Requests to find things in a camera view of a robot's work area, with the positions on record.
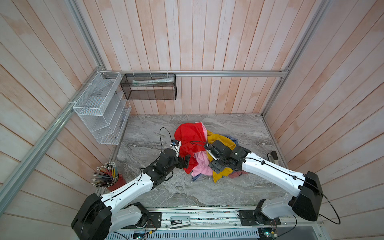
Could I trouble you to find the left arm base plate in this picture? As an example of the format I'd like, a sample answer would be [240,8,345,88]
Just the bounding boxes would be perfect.
[132,212,162,229]

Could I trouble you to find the maroon cloth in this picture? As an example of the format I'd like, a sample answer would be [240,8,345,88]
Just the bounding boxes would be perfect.
[228,171,248,179]

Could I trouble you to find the black left camera cable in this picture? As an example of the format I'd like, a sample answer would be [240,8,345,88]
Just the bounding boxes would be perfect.
[158,127,173,152]

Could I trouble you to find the white wire shelf rack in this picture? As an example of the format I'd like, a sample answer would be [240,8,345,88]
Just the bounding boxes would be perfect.
[74,71,132,145]

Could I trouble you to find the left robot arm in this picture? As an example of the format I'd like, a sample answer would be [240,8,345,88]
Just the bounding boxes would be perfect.
[71,148,191,240]

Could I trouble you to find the pink cloth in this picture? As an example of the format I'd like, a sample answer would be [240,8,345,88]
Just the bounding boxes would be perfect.
[191,122,213,177]

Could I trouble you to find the red pencil cup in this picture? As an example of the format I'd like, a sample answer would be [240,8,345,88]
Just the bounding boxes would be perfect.
[91,162,126,192]

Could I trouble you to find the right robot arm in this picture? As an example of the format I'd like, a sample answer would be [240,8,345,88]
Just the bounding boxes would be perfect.
[204,141,324,225]

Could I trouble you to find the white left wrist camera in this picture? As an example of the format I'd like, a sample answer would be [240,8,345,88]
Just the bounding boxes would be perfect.
[171,139,180,157]

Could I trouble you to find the yellow cloth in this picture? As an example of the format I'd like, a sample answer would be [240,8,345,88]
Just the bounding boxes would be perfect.
[207,131,237,183]

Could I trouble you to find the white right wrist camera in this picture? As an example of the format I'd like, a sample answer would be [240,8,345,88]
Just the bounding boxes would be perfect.
[205,144,219,161]

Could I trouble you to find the blue checkered cloth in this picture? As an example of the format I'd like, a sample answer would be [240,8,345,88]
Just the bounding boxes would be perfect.
[192,135,239,182]

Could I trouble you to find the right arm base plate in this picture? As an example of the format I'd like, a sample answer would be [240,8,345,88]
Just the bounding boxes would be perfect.
[237,210,281,226]

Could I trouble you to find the red cloth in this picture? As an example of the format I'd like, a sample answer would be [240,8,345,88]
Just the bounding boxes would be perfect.
[174,123,206,174]

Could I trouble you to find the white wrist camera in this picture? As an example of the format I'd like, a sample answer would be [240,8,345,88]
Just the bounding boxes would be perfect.
[171,139,180,157]
[205,144,219,161]

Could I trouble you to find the black mesh basket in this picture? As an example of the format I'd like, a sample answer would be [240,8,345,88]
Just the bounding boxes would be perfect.
[120,73,178,101]

